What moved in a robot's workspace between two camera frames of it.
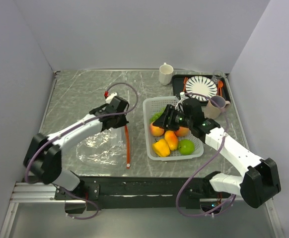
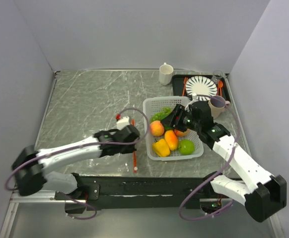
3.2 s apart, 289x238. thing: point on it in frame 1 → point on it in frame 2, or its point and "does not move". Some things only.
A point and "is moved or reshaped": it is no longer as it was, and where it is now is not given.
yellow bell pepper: x=161 y=148 does not move
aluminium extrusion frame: x=34 y=192 does not move
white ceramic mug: x=165 y=74 does not move
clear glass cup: x=217 y=76 does not move
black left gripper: x=123 y=121 → x=130 y=148
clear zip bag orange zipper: x=110 y=147 is moved or reshaped
